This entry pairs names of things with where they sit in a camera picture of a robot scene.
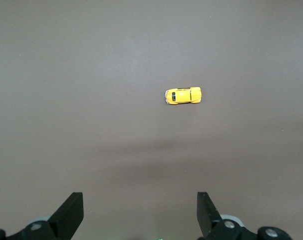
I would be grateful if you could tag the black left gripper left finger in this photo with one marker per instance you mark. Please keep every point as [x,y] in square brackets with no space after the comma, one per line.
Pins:
[66,215]

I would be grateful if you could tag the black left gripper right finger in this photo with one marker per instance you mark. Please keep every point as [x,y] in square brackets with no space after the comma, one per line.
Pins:
[206,212]

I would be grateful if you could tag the yellow beetle toy car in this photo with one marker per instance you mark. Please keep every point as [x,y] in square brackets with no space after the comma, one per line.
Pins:
[182,95]

